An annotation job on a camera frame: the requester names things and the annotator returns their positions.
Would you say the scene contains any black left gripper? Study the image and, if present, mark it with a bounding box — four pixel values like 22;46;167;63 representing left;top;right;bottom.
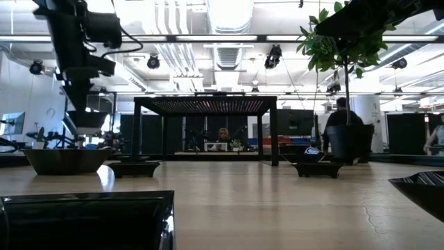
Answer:
33;0;117;112

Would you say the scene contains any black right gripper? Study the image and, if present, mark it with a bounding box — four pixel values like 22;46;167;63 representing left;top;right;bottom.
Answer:
314;0;444;38

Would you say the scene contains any black rounded square mini plate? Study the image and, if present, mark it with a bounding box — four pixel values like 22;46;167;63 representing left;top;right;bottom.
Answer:
65;109;110;137
22;147;114;176

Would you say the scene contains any black leaf-shaped mini plate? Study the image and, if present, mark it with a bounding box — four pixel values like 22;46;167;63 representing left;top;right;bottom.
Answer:
281;152;327;164

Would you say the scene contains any green leafy plant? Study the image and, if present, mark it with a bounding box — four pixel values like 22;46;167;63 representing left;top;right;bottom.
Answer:
296;1;398;126

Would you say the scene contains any black ceiling spotlight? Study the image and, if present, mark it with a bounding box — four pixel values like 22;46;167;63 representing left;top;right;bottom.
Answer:
146;53;161;70
391;57;409;70
28;59;45;76
325;81;343;94
263;44;283;70

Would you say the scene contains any background computer monitor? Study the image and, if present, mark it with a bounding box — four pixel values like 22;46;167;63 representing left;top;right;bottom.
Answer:
0;111;26;136

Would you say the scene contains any white round column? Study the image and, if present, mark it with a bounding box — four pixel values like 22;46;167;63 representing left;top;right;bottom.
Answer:
352;95;384;154

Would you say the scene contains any black background screen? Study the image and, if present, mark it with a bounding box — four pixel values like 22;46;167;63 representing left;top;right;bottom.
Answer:
275;108;316;137

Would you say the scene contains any black plant pot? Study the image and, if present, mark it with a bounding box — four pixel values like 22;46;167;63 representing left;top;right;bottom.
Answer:
325;124;375;164

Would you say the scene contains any black perforated metal stand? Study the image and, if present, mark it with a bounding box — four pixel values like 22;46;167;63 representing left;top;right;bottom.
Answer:
130;95;279;167

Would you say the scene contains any black partition panel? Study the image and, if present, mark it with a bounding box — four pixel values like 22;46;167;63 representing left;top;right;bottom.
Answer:
386;112;428;156

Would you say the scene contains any white background box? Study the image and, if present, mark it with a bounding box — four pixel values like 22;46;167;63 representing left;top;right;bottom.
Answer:
203;142;229;153

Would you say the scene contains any seated person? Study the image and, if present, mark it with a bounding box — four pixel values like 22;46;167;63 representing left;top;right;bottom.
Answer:
216;127;232;144

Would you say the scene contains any black crumpled packet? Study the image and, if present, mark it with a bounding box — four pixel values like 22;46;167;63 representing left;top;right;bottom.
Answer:
388;171;444;224

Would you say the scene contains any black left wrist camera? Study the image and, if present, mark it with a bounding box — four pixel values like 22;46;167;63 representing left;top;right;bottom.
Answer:
84;12;123;49

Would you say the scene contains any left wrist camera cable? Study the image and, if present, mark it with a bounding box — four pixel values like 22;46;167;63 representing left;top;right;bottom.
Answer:
100;26;144;58

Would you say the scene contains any black aluminium table frame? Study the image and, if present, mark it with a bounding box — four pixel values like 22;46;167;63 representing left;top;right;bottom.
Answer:
0;152;444;167

